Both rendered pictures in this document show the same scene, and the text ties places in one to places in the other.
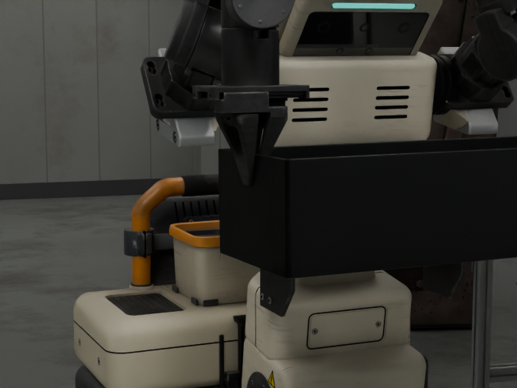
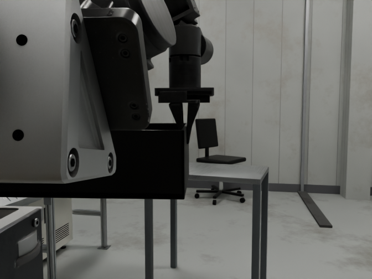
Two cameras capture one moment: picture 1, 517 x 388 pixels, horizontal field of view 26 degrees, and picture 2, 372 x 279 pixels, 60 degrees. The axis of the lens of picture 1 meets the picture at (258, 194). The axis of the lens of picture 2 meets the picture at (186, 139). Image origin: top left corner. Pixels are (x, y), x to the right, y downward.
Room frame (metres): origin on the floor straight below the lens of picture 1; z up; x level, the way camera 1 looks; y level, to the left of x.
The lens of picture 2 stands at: (1.63, 0.27, 1.15)
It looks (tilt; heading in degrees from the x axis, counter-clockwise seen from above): 5 degrees down; 206
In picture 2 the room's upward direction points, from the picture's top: straight up
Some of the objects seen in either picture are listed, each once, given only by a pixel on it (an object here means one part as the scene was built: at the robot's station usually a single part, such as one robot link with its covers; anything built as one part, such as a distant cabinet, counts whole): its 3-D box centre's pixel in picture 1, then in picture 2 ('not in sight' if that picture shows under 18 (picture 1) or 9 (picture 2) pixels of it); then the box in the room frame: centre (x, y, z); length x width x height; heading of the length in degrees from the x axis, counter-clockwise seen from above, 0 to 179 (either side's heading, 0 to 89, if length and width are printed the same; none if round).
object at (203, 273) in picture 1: (245, 259); not in sight; (1.86, 0.02, 0.87); 0.23 x 0.15 x 0.11; 113
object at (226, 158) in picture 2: not in sight; (220, 159); (-2.43, -1.21, 0.54); 0.69 x 0.69 x 1.08
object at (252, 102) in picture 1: (242, 138); (190, 118); (1.10, 0.02, 1.14); 0.07 x 0.07 x 0.09; 23
